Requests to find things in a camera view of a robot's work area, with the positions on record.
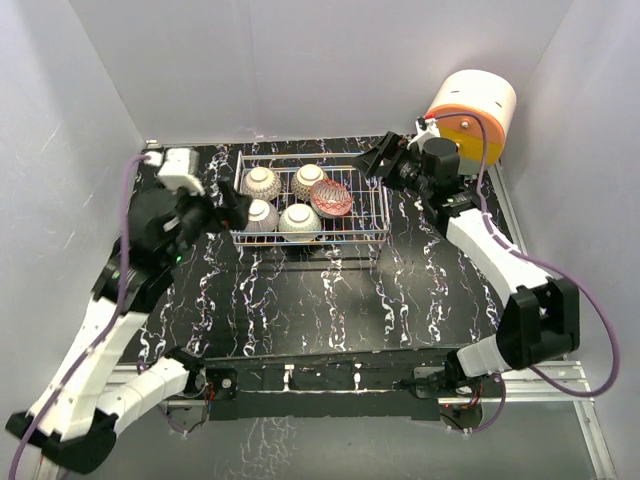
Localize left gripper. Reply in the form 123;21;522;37
162;177;252;269

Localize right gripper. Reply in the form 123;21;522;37
350;133;434;199

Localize purple striped bowl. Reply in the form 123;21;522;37
244;199;279;233

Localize brown spoke patterned bowl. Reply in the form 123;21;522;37
242;167;282;202

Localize red patterned bowl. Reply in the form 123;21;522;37
310;179;353;218

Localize green patterned bowl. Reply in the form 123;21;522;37
278;203;322;243

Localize brown scale patterned bowl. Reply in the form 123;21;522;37
291;164;327;202

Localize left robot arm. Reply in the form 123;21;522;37
5;179;252;474

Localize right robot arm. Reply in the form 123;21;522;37
352;132;580;397

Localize round drawer cabinet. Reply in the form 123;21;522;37
426;69;517;175

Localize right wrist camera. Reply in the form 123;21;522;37
409;116;441;150

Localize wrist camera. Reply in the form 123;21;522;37
144;147;205;196
409;116;441;150

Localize white wire dish rack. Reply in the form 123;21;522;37
232;152;391;247

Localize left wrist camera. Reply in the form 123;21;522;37
144;147;205;196

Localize aluminium frame rail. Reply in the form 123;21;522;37
39;164;619;480

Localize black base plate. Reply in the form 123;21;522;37
205;348;501;423

